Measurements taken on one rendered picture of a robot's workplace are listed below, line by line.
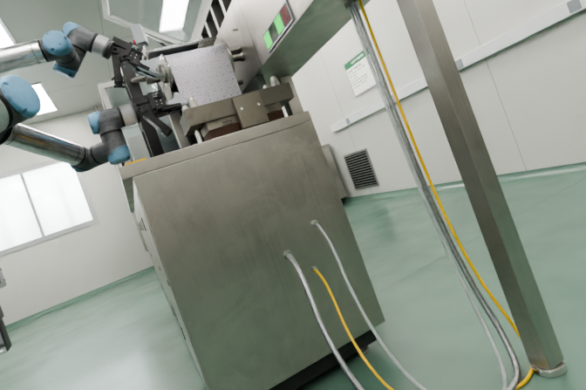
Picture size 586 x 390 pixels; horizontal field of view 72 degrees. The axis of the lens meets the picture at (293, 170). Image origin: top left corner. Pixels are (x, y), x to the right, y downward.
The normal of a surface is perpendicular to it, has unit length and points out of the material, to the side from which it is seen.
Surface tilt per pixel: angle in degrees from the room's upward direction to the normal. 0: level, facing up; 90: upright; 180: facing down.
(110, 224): 90
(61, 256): 90
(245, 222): 90
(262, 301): 90
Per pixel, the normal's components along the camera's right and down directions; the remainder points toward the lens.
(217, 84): 0.36, -0.14
